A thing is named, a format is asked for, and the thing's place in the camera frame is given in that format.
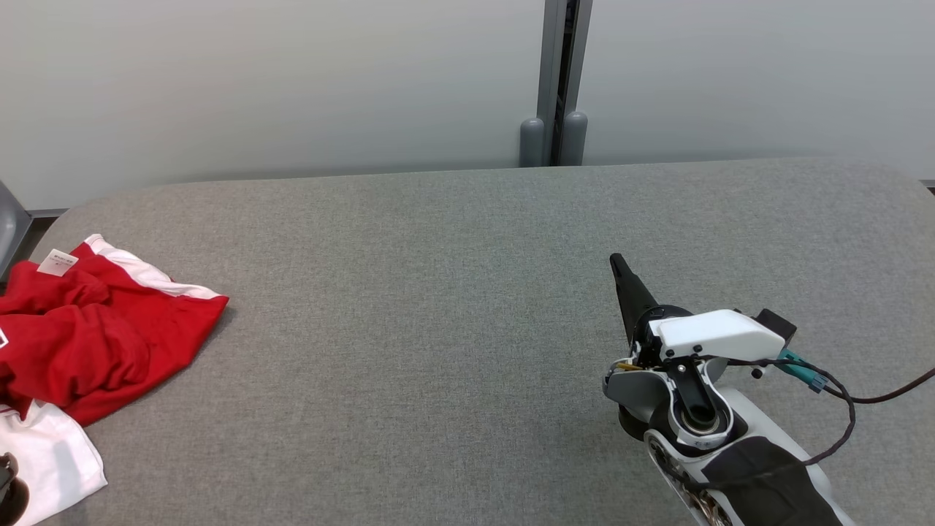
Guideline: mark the grey partition end post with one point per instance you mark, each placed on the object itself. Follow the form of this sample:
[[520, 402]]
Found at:
[[9, 226]]

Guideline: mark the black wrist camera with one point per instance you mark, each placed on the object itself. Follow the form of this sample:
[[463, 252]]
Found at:
[[776, 325], [11, 504]]

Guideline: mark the teal right camera connector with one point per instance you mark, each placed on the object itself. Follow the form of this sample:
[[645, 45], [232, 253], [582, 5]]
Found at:
[[803, 371]]

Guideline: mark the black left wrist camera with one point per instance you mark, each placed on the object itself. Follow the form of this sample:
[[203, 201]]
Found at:
[[11, 504]]

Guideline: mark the grey partition post double foot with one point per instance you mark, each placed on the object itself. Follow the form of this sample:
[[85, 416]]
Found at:
[[549, 73]]

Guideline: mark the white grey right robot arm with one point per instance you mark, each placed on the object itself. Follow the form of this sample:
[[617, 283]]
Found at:
[[760, 467]]

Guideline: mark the red shorts with white stripe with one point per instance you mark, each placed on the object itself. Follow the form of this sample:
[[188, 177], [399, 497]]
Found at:
[[109, 329]]

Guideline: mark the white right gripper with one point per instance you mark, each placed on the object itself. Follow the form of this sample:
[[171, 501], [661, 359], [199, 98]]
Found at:
[[716, 334]]

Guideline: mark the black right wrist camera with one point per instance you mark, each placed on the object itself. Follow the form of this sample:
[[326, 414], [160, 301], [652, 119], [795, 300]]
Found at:
[[776, 325]]

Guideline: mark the red basketball jersey number 23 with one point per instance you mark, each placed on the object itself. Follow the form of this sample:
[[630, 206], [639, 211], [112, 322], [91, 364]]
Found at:
[[44, 456]]

